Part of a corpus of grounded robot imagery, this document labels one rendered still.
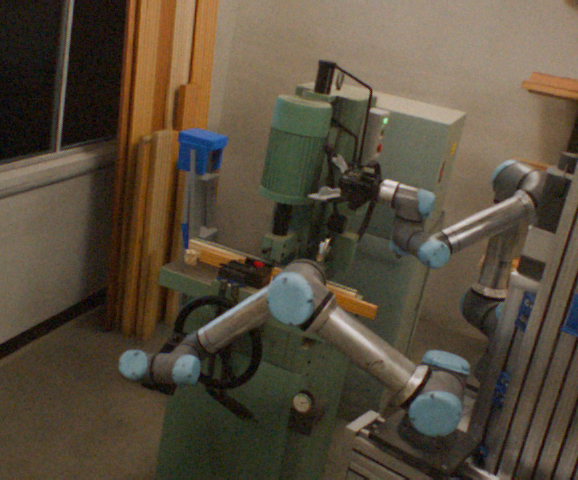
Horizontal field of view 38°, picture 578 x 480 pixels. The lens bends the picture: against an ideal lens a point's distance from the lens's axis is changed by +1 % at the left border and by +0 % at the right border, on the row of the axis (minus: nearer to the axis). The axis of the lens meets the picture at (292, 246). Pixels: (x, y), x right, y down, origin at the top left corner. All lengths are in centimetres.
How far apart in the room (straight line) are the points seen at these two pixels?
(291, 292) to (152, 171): 213
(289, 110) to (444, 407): 101
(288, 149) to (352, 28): 250
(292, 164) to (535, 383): 94
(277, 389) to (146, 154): 164
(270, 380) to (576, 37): 282
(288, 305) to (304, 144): 71
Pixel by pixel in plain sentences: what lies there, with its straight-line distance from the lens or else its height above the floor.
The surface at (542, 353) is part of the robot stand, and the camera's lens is 215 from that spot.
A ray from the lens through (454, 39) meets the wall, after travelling 480.
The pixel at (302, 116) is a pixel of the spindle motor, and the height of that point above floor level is 147.
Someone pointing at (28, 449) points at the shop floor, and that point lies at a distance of 335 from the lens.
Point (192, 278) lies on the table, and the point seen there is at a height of 90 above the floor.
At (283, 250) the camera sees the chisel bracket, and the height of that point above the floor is 103.
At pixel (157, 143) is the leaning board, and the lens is 390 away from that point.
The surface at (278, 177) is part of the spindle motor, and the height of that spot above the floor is 127.
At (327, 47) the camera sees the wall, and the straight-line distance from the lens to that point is 497.
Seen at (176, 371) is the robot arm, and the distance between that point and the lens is 210.
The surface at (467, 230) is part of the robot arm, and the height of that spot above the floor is 130.
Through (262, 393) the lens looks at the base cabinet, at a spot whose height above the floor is 60.
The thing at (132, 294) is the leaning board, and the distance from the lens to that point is 410.
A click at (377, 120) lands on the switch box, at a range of 275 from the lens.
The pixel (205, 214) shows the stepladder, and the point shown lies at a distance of 362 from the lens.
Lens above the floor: 189
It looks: 19 degrees down
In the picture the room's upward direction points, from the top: 11 degrees clockwise
